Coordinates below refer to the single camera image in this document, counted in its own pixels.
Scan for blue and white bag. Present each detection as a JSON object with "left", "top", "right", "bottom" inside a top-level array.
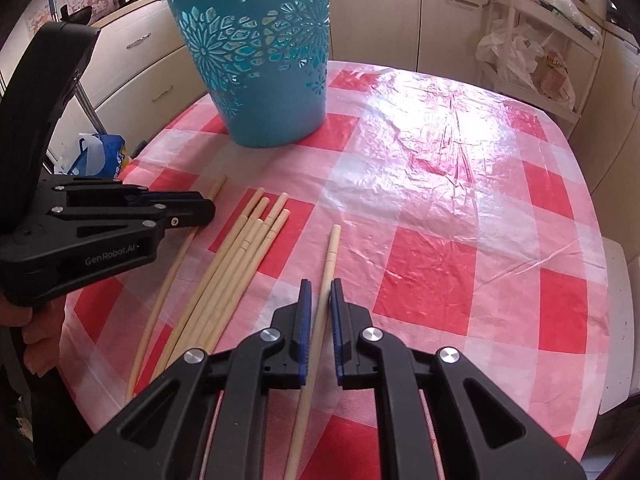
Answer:
[{"left": 60, "top": 132, "right": 126, "bottom": 178}]

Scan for white trolley rack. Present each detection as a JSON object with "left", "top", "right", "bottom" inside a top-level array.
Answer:
[{"left": 480, "top": 0, "right": 606, "bottom": 136}]

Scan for cream side cabinets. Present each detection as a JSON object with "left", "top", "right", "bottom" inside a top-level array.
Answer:
[{"left": 590, "top": 25, "right": 640, "bottom": 241}]

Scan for teal perforated plastic basket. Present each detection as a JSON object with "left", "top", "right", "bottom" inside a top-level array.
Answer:
[{"left": 164, "top": 0, "right": 332, "bottom": 149}]

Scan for bunch of chopsticks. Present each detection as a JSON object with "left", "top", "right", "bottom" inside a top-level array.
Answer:
[{"left": 150, "top": 187, "right": 292, "bottom": 386}]

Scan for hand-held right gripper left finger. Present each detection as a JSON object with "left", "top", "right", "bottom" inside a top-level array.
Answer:
[{"left": 57, "top": 280, "right": 313, "bottom": 480}]

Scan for long bamboo chopstick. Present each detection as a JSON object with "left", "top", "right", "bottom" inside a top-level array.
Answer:
[
  {"left": 125, "top": 175, "right": 228, "bottom": 401},
  {"left": 284, "top": 225, "right": 342, "bottom": 480}
]

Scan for red checked plastic tablecloth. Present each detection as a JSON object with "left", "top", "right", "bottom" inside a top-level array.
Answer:
[{"left": 57, "top": 60, "right": 613, "bottom": 480}]

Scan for white plastic bag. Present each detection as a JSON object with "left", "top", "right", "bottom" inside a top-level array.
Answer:
[{"left": 475, "top": 20, "right": 556, "bottom": 91}]

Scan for cream lower door cabinets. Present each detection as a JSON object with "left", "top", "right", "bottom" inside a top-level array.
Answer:
[{"left": 330, "top": 0, "right": 496, "bottom": 91}]

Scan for cream drawer cabinet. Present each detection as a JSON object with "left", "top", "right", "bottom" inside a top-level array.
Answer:
[{"left": 45, "top": 0, "right": 211, "bottom": 161}]

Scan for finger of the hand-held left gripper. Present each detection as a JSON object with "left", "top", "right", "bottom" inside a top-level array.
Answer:
[
  {"left": 42, "top": 176, "right": 203, "bottom": 207},
  {"left": 50, "top": 199, "right": 216, "bottom": 241}
]

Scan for metal tube frame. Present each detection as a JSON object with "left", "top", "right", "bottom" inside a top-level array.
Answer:
[{"left": 75, "top": 72, "right": 106, "bottom": 136}]

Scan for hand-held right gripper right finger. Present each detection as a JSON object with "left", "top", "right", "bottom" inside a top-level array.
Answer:
[{"left": 330, "top": 280, "right": 586, "bottom": 480}]

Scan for red printed plastic bag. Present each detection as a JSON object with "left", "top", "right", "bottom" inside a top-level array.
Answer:
[{"left": 530, "top": 45, "right": 578, "bottom": 111}]

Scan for person's left hand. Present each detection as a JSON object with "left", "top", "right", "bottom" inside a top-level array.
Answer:
[{"left": 0, "top": 294, "right": 66, "bottom": 377}]

